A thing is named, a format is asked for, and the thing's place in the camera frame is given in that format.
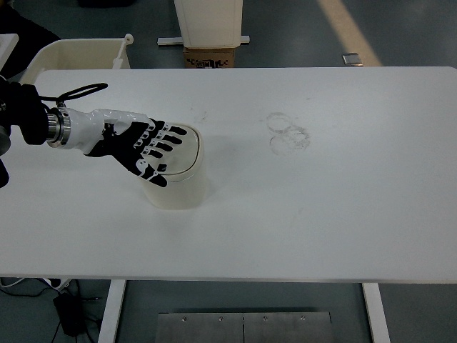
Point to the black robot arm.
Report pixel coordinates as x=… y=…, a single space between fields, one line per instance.
x=28 y=114

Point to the brown cardboard box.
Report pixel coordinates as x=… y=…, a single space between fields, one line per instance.
x=210 y=57

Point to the small grey floor plate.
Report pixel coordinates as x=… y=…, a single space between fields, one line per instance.
x=352 y=59

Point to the black bulky object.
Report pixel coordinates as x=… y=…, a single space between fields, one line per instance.
x=25 y=25

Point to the grey table foot bar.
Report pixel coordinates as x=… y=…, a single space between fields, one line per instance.
x=169 y=41

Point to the white flat panel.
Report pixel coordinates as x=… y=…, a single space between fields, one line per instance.
x=8 y=46

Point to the black power adapter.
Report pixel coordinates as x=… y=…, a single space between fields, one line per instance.
x=69 y=314

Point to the small cream lidded trash bin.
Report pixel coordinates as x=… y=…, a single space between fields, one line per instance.
x=182 y=189

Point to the large white trash can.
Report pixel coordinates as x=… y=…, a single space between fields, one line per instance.
x=209 y=21

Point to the grey metal plate with screws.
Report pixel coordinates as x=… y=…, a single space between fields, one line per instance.
x=214 y=330

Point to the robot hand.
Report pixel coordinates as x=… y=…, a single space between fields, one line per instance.
x=114 y=139

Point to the cream plastic tub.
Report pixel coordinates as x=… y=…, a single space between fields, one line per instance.
x=85 y=53

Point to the white table leg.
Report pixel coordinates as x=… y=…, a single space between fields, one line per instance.
x=376 y=318
x=112 y=314

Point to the white power strip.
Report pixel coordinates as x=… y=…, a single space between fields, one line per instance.
x=57 y=283

